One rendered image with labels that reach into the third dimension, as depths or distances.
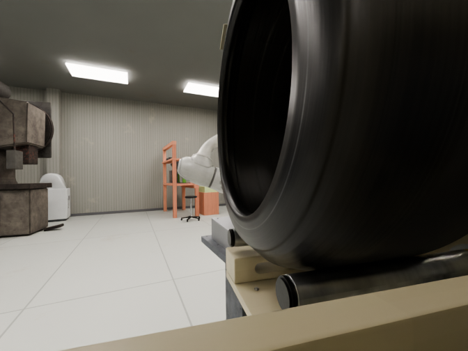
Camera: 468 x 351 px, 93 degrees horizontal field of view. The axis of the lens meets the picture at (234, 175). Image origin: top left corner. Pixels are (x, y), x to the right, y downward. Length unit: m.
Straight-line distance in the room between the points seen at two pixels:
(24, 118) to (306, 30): 5.88
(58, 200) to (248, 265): 6.99
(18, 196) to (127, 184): 3.03
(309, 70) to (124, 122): 8.03
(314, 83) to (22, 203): 5.82
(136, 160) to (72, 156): 1.76
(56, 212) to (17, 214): 1.61
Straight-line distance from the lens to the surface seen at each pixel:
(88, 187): 8.07
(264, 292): 0.54
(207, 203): 6.47
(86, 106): 8.38
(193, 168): 0.98
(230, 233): 0.56
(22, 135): 5.95
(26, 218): 5.90
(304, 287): 0.31
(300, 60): 0.25
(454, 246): 0.56
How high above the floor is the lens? 1.05
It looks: 1 degrees up
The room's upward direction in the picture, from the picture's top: 1 degrees counter-clockwise
